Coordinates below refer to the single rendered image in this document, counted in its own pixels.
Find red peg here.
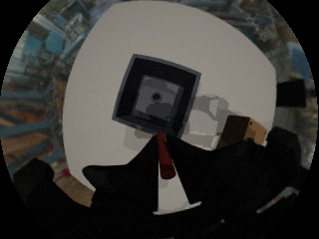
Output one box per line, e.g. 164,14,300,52
156,131,176,180

